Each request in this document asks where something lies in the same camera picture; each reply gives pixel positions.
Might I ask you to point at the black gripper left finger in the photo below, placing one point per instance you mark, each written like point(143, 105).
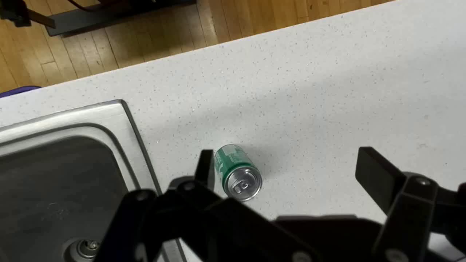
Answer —
point(194, 219)

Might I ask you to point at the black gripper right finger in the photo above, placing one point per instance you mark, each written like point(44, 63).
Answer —
point(412, 209)

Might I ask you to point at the green soda can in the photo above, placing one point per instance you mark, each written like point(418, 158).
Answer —
point(235, 168)

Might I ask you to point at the metal sink drain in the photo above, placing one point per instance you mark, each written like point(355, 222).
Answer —
point(85, 248)

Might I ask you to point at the stainless steel double sink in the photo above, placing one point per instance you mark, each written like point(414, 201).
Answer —
point(58, 184)

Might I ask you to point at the black metal furniture base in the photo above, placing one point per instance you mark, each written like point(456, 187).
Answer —
point(111, 16)

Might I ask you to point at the purple object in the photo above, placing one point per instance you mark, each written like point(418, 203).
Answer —
point(16, 91)

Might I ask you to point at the black furniture leg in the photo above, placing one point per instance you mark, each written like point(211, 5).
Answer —
point(16, 12)

